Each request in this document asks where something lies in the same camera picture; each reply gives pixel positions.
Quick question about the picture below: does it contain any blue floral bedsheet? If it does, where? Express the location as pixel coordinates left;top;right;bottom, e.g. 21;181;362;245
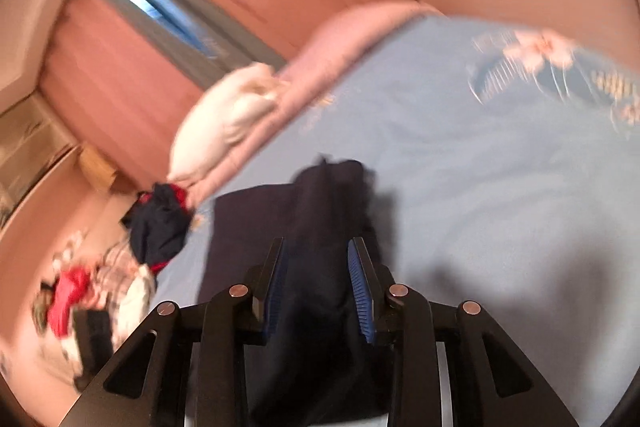
150;14;640;427

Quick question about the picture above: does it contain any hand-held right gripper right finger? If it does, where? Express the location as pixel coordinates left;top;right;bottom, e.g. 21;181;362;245
347;237;576;427

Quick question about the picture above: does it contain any navy and red garment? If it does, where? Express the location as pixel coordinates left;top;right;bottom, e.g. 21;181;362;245
121;182;197;275

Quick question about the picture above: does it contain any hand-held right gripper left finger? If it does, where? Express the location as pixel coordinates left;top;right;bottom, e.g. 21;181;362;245
60;237;286;427

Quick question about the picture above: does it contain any dark navy garment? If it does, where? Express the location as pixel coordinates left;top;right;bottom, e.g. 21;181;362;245
197;157;396;427

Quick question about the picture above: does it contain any cardboard box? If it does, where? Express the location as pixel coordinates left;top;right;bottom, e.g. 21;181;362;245
80;144;121;195

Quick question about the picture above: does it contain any pink blanket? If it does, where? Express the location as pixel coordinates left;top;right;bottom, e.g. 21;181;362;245
190;2;441;202

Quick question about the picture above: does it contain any black garment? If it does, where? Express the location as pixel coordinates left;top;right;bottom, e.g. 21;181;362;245
72;307;118;393

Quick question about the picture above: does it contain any plaid garment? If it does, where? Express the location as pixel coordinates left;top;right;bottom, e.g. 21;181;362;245
92;239;146;308

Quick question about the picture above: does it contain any wardrobe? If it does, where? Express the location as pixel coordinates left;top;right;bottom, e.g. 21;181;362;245
0;97;76;228

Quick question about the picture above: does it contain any white folded cloth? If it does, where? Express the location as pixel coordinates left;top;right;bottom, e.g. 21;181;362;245
112;264;158;348

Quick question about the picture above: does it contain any white sock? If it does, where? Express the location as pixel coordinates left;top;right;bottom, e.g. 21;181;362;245
167;62;286;182

